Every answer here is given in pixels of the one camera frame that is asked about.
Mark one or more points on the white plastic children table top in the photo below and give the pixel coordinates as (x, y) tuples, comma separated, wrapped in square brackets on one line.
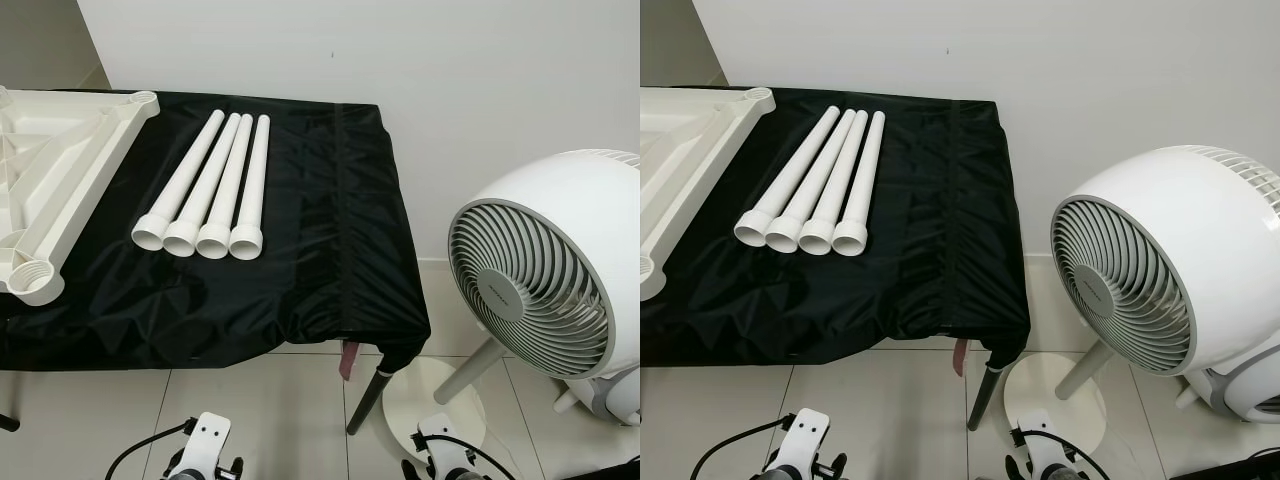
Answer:
[(60, 180), (680, 170)]

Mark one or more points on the black table cloth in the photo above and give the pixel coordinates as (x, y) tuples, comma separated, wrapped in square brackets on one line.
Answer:
[(940, 250), (330, 250)]

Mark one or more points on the pink tag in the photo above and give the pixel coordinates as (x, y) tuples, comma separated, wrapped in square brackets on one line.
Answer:
[(960, 358), (349, 360)]

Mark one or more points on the white pedestal fan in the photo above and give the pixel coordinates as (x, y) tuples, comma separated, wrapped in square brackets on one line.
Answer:
[(560, 200), (1150, 200)]

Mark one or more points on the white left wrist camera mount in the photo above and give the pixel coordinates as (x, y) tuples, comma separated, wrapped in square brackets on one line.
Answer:
[(810, 430), (210, 435)]

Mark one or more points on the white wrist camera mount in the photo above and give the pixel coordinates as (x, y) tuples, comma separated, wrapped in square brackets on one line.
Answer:
[(437, 440), (210, 435), (810, 430), (1035, 440)]

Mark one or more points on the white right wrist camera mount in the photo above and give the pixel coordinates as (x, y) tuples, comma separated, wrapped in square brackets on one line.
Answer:
[(437, 440), (1035, 440)]

